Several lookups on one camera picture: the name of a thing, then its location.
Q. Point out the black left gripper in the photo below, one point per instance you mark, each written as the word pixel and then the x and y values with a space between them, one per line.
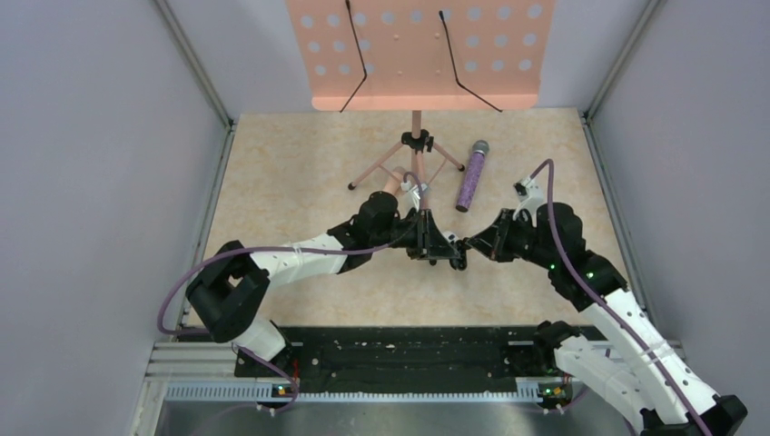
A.
pixel 429 242

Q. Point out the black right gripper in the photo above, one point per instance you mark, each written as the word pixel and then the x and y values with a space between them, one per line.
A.
pixel 492 242

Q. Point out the black earbud charging case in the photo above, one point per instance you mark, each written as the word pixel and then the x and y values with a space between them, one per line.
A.
pixel 459 262

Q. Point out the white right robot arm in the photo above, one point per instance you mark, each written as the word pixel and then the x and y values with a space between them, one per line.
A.
pixel 654 390

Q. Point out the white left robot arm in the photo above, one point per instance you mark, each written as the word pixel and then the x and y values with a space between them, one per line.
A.
pixel 229 288

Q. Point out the purple glitter microphone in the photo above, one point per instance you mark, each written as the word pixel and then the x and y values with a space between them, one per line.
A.
pixel 474 168

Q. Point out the pink music stand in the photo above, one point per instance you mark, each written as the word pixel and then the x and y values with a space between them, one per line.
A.
pixel 420 56

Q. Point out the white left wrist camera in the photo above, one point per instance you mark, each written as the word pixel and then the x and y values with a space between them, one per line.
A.
pixel 417 197

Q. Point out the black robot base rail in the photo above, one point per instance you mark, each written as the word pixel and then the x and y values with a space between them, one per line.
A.
pixel 450 363

